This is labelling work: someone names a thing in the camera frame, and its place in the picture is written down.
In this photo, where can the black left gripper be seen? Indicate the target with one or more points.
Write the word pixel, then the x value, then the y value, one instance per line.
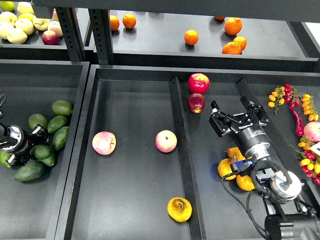
pixel 22 142

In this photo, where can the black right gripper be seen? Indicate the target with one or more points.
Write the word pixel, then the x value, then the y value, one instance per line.
pixel 248 131

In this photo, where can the dark green avocado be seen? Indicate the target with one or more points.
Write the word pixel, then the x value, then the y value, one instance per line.
pixel 41 152

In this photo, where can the pink apple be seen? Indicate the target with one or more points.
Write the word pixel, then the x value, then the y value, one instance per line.
pixel 165 141
pixel 104 142

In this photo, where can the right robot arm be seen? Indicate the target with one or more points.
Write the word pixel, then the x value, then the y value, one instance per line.
pixel 288 217

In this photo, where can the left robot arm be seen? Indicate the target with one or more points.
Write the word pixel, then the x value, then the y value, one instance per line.
pixel 4 139

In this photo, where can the light green avocado far left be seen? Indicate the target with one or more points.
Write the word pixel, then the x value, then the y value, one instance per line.
pixel 3 157

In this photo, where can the dark avocado bottom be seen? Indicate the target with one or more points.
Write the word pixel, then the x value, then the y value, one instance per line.
pixel 30 172

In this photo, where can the green avocado upper left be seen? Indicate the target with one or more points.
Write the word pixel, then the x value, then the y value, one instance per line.
pixel 37 119

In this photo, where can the green avocado centre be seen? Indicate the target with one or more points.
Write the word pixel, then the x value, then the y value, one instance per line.
pixel 49 161

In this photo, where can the green avocado middle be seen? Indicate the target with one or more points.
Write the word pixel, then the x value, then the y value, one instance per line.
pixel 56 123

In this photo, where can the green avocado top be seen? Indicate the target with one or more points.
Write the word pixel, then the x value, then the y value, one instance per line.
pixel 62 108

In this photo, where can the orange cherry tomato vine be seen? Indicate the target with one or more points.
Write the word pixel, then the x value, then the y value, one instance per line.
pixel 276 99

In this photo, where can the dark red apple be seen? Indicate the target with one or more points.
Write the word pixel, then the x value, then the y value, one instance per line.
pixel 196 103

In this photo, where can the bright red apple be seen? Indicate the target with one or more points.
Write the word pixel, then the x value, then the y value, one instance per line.
pixel 198 83

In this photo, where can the red chili pepper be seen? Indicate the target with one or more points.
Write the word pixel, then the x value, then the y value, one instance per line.
pixel 299 126

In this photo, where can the orange on shelf front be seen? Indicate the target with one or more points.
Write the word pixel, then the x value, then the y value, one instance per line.
pixel 232 48

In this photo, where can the yellow cherry tomato vine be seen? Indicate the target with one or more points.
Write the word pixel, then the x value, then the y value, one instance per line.
pixel 309 108

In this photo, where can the pink apple right edge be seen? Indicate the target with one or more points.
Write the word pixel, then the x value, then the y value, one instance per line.
pixel 312 131

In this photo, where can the orange on shelf right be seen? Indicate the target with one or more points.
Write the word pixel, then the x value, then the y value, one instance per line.
pixel 242 41

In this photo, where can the large orange on shelf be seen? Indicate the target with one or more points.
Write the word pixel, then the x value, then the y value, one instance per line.
pixel 233 26

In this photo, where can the orange on shelf centre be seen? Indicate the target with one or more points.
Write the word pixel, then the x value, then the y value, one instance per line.
pixel 191 37

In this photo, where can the red apple on shelf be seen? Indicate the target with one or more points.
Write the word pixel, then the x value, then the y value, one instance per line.
pixel 51 38

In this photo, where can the orange on shelf left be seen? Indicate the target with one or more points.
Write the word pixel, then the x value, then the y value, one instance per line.
pixel 114 23

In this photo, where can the green avocado by wall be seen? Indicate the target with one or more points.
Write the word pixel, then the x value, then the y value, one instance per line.
pixel 60 138

